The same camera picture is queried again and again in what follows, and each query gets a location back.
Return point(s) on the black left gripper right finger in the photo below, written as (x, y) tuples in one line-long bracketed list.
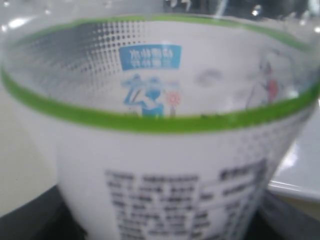
[(277, 220)]

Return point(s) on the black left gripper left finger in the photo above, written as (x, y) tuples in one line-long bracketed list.
[(44, 218)]

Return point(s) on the clear plastic drink bottle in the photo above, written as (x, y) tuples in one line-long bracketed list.
[(168, 117)]

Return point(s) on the white rectangular plastic tray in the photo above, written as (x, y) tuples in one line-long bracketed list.
[(298, 176)]

